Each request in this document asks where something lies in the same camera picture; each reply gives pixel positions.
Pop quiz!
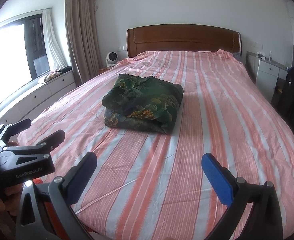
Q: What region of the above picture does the striped cushion on bench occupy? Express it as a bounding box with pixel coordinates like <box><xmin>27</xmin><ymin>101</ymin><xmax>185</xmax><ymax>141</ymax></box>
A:
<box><xmin>43</xmin><ymin>71</ymin><xmax>62</xmax><ymax>83</ymax></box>

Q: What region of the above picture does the green landscape print silk jacket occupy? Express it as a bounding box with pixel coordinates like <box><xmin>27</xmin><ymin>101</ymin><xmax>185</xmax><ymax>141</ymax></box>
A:
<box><xmin>101</xmin><ymin>74</ymin><xmax>184</xmax><ymax>134</ymax></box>

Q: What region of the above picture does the white window bench cabinet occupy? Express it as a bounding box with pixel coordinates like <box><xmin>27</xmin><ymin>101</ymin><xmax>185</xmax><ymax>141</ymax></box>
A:
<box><xmin>0</xmin><ymin>70</ymin><xmax>76</xmax><ymax>125</ymax></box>

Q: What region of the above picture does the white sheer curtain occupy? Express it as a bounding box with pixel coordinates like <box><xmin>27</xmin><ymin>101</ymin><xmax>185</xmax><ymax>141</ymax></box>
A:
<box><xmin>42</xmin><ymin>8</ymin><xmax>68</xmax><ymax>72</ymax></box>

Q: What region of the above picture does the window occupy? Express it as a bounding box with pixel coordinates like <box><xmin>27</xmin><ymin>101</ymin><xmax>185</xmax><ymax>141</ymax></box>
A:
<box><xmin>0</xmin><ymin>14</ymin><xmax>50</xmax><ymax>104</ymax></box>

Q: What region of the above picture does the black jacket hanging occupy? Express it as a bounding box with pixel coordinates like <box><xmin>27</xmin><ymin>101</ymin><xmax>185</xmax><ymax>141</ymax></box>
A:
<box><xmin>277</xmin><ymin>73</ymin><xmax>294</xmax><ymax>133</ymax></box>

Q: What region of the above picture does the beige curtain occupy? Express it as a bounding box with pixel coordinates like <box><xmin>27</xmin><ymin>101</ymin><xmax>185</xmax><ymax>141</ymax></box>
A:
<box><xmin>65</xmin><ymin>0</ymin><xmax>102</xmax><ymax>86</ymax></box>

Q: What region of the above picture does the white drawer dresser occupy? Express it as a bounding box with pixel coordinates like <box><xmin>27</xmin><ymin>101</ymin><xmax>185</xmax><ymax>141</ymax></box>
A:
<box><xmin>245</xmin><ymin>51</ymin><xmax>287</xmax><ymax>103</ymax></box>

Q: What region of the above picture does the pink striped bed sheet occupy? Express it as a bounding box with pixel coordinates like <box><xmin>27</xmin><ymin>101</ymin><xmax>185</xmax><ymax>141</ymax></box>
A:
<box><xmin>17</xmin><ymin>50</ymin><xmax>294</xmax><ymax>239</ymax></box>

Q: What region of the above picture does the brown wooden headboard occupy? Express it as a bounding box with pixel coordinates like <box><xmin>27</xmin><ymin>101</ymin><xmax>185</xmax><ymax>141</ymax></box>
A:
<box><xmin>126</xmin><ymin>24</ymin><xmax>242</xmax><ymax>57</ymax></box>

